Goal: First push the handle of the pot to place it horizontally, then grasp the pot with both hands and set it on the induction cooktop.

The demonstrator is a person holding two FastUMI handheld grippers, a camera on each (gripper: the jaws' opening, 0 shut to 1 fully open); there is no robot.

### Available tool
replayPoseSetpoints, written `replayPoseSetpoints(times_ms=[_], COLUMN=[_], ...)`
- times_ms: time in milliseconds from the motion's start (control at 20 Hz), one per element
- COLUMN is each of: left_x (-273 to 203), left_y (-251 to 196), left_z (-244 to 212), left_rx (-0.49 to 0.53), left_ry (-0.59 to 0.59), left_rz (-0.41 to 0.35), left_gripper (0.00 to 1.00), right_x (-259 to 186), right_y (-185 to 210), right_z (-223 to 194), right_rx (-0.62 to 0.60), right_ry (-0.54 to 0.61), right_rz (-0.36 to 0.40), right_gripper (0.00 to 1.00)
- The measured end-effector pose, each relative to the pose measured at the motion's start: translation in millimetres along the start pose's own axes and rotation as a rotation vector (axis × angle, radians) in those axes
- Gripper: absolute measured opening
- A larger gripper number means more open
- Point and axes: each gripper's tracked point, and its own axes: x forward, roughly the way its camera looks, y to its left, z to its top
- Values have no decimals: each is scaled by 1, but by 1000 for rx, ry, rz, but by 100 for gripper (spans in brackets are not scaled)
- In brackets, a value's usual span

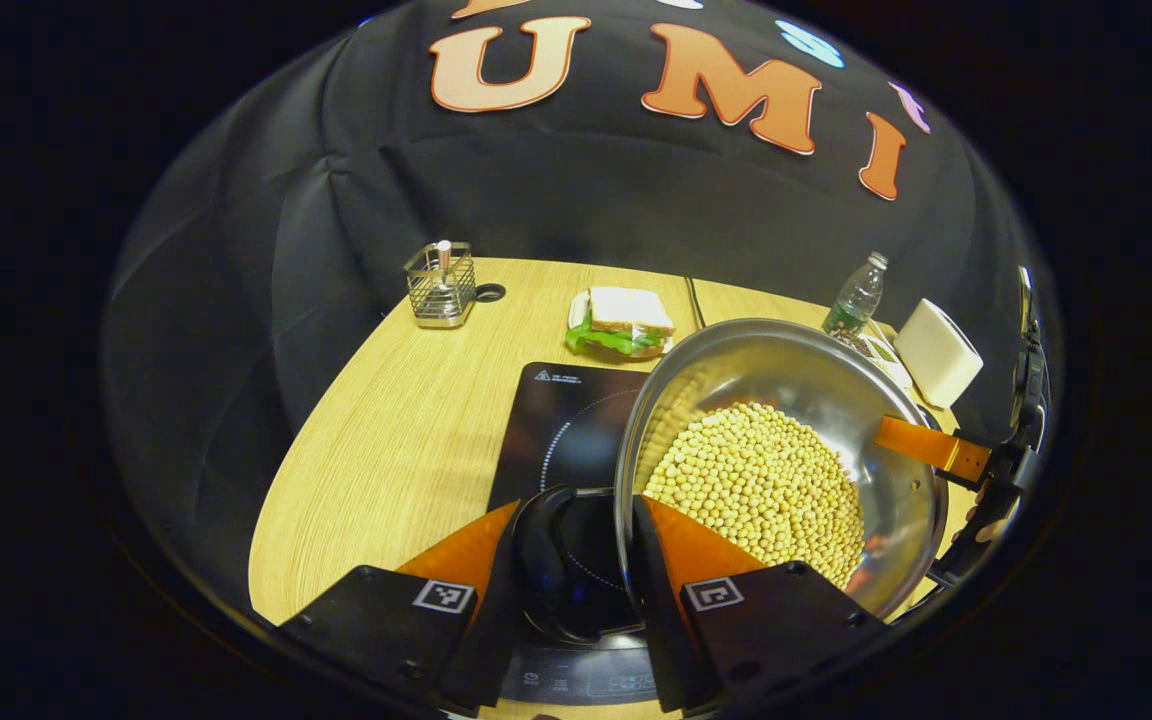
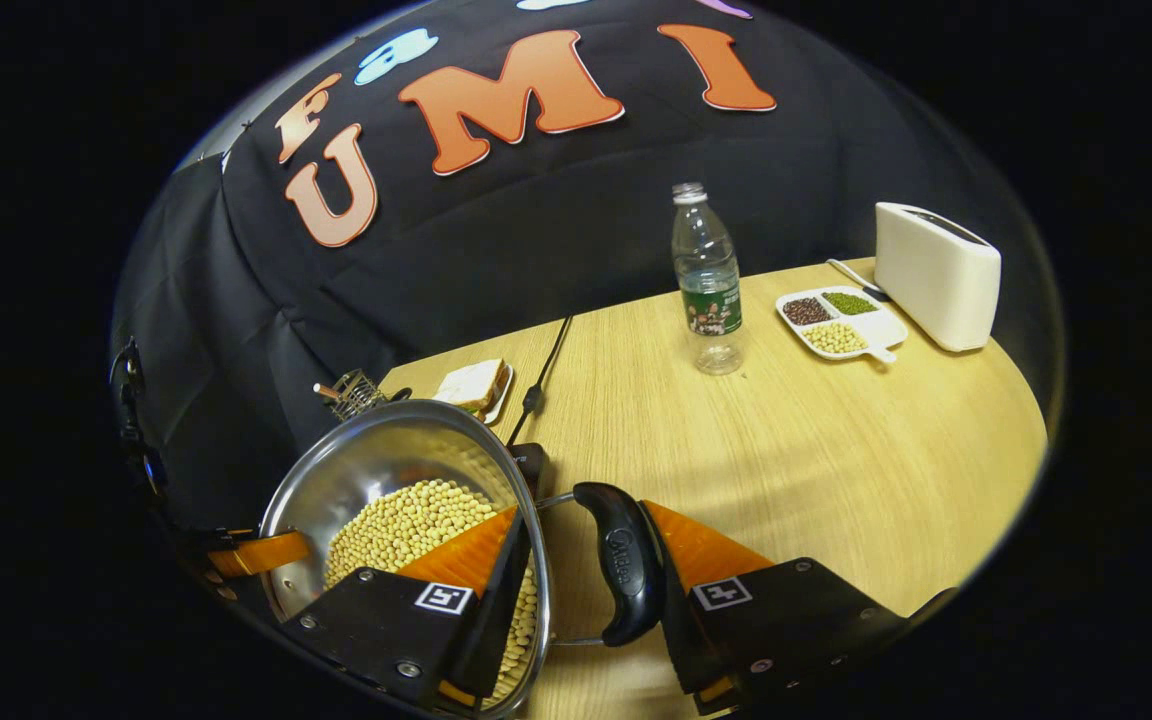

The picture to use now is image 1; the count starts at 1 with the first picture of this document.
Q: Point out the small pale capped stick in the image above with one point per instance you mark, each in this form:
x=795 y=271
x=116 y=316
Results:
x=444 y=262

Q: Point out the black induction cooktop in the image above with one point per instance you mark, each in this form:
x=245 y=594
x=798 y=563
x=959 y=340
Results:
x=566 y=420

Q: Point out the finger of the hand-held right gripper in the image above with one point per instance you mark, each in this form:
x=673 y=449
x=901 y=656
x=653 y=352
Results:
x=926 y=445

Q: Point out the clear plastic water bottle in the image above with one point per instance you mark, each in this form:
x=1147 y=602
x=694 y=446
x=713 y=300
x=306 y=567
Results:
x=856 y=300

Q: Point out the stainless steel pot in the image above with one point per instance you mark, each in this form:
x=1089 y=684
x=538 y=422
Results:
x=796 y=370

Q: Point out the white toaster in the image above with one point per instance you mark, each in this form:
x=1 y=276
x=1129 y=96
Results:
x=936 y=350

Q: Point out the sandwich with lettuce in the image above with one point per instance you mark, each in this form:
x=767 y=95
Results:
x=626 y=315

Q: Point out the pile of yellow soybeans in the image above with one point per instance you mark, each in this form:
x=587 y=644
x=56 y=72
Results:
x=756 y=490

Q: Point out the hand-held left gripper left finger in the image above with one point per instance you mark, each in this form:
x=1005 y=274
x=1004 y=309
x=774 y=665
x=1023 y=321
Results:
x=491 y=640

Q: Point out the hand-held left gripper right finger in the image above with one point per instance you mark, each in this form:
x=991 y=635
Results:
x=658 y=620

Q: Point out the black round desk grommet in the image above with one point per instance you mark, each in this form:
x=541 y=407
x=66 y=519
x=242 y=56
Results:
x=489 y=293

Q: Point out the white divided dish of beans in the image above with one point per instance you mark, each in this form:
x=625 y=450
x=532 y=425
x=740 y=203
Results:
x=881 y=352

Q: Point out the black backdrop cloth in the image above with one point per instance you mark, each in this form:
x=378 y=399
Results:
x=536 y=180

